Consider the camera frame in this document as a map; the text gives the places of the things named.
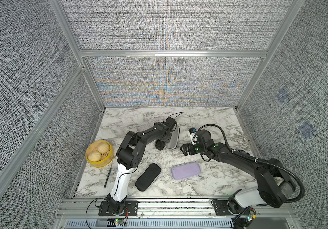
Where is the black right corrugated cable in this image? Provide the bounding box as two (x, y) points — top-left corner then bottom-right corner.
(192, 123), (305, 204)

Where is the white steamed bun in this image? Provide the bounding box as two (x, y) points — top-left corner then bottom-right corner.
(88, 151), (102, 162)
(97, 142), (110, 155)

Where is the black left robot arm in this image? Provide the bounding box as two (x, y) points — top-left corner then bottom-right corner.
(106, 116), (179, 215)

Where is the grey umbrella case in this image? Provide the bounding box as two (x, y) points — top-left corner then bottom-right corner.
(171, 162), (201, 180)
(166, 127), (180, 150)

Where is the yellow bamboo steamer basket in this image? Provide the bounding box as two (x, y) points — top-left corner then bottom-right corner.
(85, 140), (115, 168)

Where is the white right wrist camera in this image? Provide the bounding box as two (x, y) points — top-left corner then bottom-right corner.
(188, 127), (196, 145)

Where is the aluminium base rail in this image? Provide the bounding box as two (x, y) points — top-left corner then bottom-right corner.
(53, 196), (302, 229)

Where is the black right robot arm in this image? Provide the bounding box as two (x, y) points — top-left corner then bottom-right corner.
(180, 130), (296, 215)

